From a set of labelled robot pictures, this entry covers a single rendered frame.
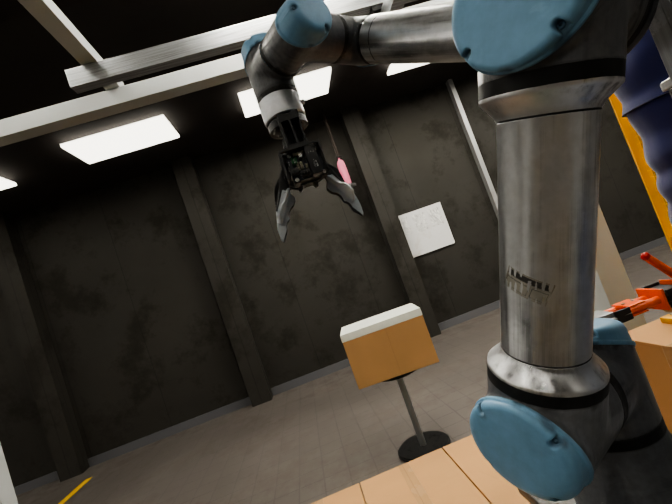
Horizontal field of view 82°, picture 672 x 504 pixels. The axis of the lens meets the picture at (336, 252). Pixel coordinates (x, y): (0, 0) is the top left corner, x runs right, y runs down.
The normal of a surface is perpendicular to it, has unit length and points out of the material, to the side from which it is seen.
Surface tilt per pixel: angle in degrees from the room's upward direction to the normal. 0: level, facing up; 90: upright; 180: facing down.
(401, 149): 90
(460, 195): 90
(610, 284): 90
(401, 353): 90
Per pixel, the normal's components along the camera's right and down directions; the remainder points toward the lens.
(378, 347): -0.04, -0.04
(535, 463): -0.74, 0.37
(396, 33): -0.76, 0.16
